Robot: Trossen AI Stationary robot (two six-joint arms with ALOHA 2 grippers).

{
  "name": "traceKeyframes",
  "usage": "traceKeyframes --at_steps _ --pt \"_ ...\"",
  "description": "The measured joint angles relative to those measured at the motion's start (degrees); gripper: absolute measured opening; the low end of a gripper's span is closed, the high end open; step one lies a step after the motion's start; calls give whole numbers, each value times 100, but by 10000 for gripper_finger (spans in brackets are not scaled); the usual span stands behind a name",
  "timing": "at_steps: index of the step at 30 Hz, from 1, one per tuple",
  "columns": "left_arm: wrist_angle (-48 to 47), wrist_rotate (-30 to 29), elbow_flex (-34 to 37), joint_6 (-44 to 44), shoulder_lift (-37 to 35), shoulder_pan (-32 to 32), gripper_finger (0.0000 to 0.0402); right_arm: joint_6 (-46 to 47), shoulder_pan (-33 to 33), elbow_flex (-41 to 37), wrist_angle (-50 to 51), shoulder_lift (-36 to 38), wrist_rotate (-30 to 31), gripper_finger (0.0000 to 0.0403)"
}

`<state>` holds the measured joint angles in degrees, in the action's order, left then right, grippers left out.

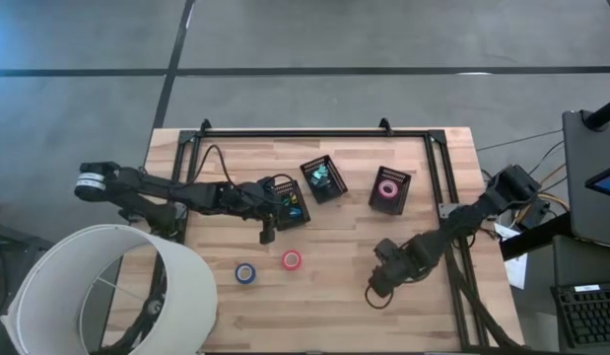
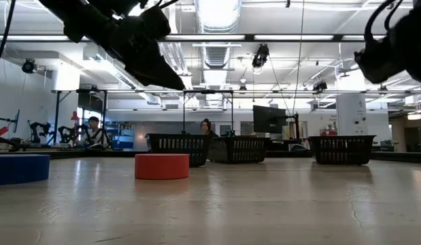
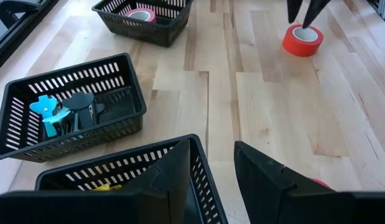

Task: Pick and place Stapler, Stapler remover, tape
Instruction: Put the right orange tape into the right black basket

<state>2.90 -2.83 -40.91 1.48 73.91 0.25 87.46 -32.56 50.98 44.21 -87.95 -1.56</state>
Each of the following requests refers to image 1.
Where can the yellow mini stapler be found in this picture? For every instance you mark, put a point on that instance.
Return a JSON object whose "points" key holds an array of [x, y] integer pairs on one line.
{"points": [[293, 197]]}

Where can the pink tape roll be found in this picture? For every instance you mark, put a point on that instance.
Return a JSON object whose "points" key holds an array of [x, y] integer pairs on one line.
{"points": [[381, 189]]}

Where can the blue mini stapler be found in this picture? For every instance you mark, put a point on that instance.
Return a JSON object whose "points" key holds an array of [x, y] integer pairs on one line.
{"points": [[295, 212]]}

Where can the black slotted plastic basket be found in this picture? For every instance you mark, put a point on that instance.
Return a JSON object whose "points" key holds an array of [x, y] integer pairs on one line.
{"points": [[383, 207], [334, 190], [299, 224]]}

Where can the black keyboard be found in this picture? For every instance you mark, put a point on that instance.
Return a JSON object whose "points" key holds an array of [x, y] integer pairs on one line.
{"points": [[590, 315]]}

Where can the black staple remover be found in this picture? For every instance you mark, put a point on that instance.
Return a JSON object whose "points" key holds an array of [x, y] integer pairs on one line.
{"points": [[327, 186]]}

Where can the green mini stapler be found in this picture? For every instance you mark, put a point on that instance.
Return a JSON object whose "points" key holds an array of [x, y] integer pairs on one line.
{"points": [[286, 201]]}

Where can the black aluminium table frame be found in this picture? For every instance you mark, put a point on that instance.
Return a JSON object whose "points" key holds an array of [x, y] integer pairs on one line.
{"points": [[309, 133]]}

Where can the black pole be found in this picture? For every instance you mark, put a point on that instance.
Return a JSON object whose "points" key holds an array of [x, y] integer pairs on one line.
{"points": [[602, 114]]}

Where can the red tape roll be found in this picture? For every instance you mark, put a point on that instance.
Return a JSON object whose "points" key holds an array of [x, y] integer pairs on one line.
{"points": [[285, 260]]}

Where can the white lamp shade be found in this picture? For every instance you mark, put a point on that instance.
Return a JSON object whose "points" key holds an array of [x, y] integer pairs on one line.
{"points": [[186, 276]]}

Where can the grey metal bracket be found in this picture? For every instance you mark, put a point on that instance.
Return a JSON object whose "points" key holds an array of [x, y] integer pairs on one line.
{"points": [[446, 210]]}

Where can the black metal bar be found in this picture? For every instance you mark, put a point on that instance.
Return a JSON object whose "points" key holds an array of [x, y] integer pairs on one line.
{"points": [[531, 239]]}

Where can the blue tape roll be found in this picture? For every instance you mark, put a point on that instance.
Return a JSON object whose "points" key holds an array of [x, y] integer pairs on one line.
{"points": [[238, 273]]}

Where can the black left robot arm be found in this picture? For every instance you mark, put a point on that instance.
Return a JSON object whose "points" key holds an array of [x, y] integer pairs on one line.
{"points": [[152, 187]]}

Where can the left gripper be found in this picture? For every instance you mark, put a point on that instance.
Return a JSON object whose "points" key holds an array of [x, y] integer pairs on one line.
{"points": [[267, 232]]}

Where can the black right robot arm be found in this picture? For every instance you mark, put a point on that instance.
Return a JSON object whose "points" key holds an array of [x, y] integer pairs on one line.
{"points": [[462, 222]]}

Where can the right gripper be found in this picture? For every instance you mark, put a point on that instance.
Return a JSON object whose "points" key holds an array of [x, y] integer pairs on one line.
{"points": [[390, 266]]}

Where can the dark grey computer tower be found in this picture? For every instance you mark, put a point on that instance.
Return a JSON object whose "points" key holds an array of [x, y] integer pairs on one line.
{"points": [[585, 207]]}

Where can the teal staple remover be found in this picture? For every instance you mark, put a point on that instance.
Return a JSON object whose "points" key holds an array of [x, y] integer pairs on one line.
{"points": [[315, 180], [322, 171]]}

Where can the white paper sheet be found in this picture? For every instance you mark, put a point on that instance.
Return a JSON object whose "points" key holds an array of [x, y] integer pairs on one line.
{"points": [[517, 268]]}

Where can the black frame clamp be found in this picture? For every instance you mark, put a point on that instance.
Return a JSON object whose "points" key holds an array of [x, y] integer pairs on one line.
{"points": [[386, 126], [206, 126]]}

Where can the black lamp stand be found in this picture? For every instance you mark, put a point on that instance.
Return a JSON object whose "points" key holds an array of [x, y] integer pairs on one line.
{"points": [[154, 305]]}

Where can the blue screen tablet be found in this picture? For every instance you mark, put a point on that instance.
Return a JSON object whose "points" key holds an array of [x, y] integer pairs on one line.
{"points": [[607, 183]]}

